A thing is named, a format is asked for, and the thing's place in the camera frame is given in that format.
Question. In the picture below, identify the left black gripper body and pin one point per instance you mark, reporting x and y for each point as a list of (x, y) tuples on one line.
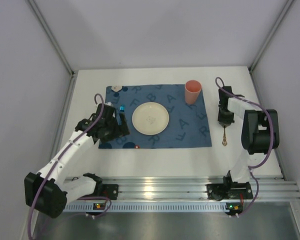
[(123, 124)]

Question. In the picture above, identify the gold metal fork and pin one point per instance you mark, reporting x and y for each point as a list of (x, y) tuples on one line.
[(224, 137)]

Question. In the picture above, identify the cream round plate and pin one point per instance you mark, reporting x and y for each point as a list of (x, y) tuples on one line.
[(150, 118)]

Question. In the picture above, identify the blue letter placemat cloth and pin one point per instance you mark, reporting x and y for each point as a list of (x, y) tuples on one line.
[(188, 125)]

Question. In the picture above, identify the pink plastic cup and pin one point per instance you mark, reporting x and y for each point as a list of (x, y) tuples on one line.
[(192, 91)]

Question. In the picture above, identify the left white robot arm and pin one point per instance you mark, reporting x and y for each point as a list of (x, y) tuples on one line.
[(46, 191)]

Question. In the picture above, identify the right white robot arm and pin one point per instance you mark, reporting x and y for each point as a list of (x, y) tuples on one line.
[(259, 133)]

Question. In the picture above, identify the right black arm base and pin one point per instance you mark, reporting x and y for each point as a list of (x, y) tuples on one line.
[(219, 191)]

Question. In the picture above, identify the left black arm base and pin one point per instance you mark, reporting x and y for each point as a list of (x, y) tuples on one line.
[(110, 191)]

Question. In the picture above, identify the aluminium mounting rail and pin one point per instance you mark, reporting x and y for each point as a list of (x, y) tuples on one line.
[(194, 188)]

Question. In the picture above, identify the perforated grey cable duct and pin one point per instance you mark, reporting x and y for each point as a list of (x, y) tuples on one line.
[(149, 207)]

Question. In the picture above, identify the left aluminium frame post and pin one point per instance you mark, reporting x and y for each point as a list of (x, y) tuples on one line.
[(48, 32)]

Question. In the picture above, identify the aluminium frame post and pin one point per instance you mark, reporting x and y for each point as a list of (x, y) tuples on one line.
[(288, 4), (48, 32)]

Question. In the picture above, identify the right aluminium frame post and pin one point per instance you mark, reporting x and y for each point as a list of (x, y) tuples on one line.
[(288, 4)]

